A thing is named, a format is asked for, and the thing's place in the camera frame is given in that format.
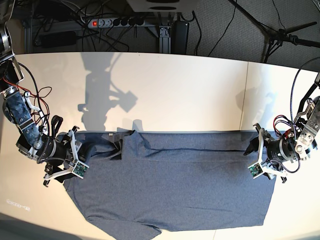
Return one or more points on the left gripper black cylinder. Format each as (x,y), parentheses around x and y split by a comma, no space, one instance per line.
(278,152)

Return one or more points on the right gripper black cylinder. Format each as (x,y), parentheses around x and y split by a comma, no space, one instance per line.
(58,150)

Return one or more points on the blue-grey T-shirt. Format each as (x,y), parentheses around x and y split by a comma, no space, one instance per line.
(139,184)

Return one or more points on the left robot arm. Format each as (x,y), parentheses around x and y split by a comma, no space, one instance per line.
(296,138)

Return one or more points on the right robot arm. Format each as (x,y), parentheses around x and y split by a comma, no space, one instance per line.
(38,134)

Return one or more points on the black tripod stand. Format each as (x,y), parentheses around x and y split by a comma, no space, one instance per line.
(276,38)

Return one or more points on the black box under table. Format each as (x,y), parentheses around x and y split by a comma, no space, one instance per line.
(58,39)

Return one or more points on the white power strip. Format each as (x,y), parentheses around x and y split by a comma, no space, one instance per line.
(116,22)

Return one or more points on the black power adapter brick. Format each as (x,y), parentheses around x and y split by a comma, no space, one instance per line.
(179,37)

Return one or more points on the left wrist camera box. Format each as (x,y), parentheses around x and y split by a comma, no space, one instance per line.
(255,170)

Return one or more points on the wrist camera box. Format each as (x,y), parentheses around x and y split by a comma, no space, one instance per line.
(255,170)
(79,169)

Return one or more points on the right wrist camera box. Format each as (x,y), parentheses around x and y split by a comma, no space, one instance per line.
(79,169)

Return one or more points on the aluminium frame post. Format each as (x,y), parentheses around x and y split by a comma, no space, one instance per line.
(164,39)

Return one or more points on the grey base camera mount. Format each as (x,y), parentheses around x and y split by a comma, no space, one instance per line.
(162,5)

